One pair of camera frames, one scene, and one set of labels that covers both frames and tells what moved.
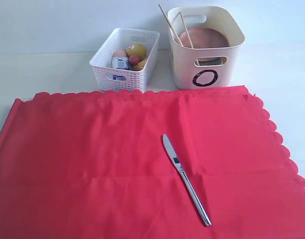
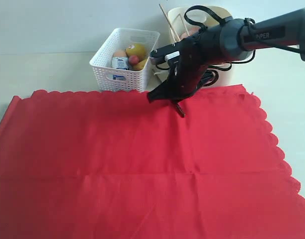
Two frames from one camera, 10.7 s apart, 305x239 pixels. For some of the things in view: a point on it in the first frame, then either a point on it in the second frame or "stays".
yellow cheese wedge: (140, 65) stays
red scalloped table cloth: (90, 165) stays
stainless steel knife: (173, 155) to (180, 110)
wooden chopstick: (170, 26) stays
